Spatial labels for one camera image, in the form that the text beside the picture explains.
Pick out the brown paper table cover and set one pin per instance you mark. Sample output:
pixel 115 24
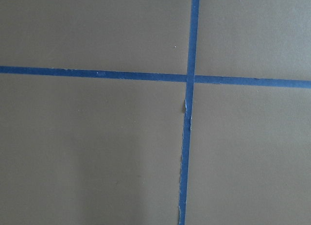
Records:
pixel 155 112

